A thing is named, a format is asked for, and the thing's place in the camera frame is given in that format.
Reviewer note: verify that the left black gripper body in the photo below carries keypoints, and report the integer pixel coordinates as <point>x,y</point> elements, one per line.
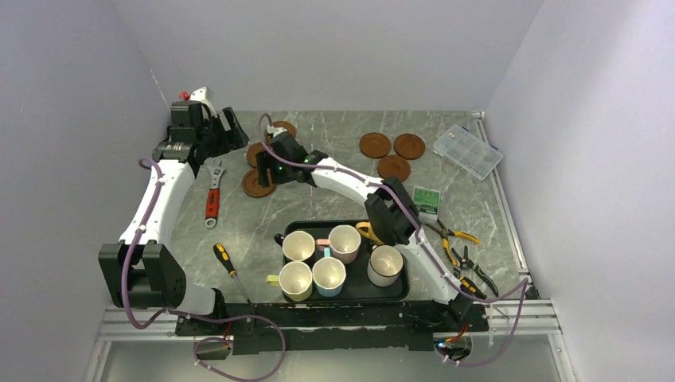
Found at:
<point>215,137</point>

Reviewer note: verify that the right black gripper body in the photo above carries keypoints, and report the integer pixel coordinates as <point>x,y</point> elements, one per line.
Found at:
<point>280,170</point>

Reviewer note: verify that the brown wooden coaster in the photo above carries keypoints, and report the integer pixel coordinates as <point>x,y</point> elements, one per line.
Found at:
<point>394,166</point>
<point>375,145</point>
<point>251,155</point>
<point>290,128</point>
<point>251,186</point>
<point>409,146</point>

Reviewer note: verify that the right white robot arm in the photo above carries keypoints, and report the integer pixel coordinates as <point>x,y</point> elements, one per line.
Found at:
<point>390,210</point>

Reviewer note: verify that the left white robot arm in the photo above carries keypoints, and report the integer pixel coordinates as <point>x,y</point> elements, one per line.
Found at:
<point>139,269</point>

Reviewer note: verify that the yellow black screwdriver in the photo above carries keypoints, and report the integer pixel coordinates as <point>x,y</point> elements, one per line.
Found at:
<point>225,259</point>

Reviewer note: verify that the pink mug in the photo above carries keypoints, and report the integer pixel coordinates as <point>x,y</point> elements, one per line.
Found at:
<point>344,242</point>

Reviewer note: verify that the black plastic tray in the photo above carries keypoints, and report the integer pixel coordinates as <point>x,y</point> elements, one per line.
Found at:
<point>357,287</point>

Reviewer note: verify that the pale yellow mug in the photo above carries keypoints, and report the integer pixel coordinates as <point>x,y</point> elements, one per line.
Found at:
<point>295,280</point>

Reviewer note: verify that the light blue mug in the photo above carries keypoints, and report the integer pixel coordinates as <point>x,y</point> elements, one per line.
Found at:
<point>329,274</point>

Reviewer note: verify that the white ribbed mug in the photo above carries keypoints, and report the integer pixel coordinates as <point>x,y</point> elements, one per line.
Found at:
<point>385,265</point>

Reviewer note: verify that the green screw bit box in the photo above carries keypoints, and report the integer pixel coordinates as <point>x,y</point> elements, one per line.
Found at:
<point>426,201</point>

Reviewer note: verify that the clear plastic organizer box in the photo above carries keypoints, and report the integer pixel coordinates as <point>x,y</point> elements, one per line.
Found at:
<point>468,151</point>

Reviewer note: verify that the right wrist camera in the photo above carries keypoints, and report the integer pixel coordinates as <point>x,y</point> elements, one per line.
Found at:
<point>272,130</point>

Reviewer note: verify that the red handled adjustable wrench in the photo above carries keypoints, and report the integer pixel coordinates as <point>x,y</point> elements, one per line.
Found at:
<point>216,170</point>

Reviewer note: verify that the black handled cream mug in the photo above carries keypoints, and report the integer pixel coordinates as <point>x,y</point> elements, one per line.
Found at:
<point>297,246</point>

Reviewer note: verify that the yellow handled pliers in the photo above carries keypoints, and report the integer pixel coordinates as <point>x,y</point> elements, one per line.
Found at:
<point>445,234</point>

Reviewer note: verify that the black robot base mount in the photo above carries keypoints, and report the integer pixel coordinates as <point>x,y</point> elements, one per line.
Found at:
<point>268,327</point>

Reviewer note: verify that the aluminium frame rail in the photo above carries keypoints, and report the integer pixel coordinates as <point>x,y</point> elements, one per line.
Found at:
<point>505,315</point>

